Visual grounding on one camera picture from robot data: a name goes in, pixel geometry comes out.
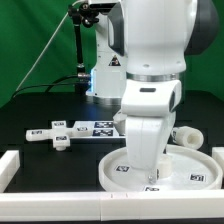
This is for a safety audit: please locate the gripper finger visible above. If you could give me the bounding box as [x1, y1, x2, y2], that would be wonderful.
[148, 170, 157, 184]

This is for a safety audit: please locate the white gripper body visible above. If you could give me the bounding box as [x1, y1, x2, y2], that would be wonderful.
[121, 80, 182, 175]

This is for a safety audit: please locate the white round table top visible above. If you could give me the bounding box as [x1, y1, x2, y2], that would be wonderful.
[99, 145, 223, 192]

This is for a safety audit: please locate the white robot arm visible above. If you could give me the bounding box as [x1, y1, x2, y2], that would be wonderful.
[88, 0, 219, 184]

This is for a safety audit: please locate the white front fence bar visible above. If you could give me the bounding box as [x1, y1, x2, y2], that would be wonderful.
[0, 190, 224, 222]

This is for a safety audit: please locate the white marker sheet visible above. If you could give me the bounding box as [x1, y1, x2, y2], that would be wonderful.
[73, 121, 124, 138]

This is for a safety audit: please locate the white cross-shaped table base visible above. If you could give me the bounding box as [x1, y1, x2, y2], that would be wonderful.
[25, 120, 92, 151]

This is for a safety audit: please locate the white left fence block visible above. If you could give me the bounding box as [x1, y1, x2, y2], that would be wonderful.
[0, 150, 20, 193]

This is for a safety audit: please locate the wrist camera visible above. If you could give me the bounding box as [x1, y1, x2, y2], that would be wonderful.
[113, 111, 126, 135]

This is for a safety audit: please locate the black cable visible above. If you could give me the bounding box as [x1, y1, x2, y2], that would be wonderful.
[11, 75, 91, 100]

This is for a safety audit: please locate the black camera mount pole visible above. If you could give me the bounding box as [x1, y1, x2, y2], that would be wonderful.
[68, 2, 99, 95]

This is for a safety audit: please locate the white cable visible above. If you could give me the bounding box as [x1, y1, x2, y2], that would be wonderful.
[15, 0, 84, 92]

